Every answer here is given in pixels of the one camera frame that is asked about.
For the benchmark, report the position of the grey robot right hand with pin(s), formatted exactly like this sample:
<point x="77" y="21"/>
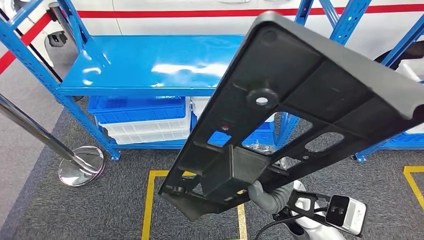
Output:
<point x="258" y="198"/>

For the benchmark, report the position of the black plastic plate bracket part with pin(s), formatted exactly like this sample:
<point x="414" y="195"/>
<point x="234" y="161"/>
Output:
<point x="298" y="82"/>

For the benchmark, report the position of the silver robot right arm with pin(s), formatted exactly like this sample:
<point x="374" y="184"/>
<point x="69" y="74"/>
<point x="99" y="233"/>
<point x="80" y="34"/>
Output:
<point x="280" y="198"/>

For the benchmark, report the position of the blue metal shelf rack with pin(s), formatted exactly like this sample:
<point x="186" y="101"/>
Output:
<point x="139" y="66"/>
<point x="402" y="43"/>

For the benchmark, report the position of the blue plastic bin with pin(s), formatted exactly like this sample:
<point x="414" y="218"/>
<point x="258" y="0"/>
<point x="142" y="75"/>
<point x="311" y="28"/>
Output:
<point x="407" y="140"/>
<point x="218" y="139"/>
<point x="136" y="109"/>

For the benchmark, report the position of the white plastic bin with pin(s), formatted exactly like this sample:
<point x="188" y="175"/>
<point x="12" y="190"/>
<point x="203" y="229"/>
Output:
<point x="198" y="106"/>
<point x="412" y="69"/>
<point x="145" y="132"/>

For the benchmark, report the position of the yellow floor tape square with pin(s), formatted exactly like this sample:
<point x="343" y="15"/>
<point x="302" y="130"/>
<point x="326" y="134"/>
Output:
<point x="415" y="169"/>
<point x="147" y="205"/>

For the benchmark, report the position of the white car with red stripe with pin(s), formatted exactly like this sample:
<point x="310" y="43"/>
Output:
<point x="165" y="24"/>

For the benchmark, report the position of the red barrier belt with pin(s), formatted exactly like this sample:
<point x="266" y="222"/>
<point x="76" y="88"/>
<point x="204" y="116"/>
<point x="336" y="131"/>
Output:
<point x="26" y="39"/>

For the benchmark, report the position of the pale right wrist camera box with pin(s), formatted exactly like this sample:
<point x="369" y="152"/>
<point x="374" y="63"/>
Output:
<point x="348" y="215"/>

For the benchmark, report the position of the chrome stanchion post with base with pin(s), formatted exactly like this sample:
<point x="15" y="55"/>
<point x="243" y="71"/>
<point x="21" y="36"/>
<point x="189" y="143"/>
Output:
<point x="61" y="20"/>
<point x="82" y="165"/>

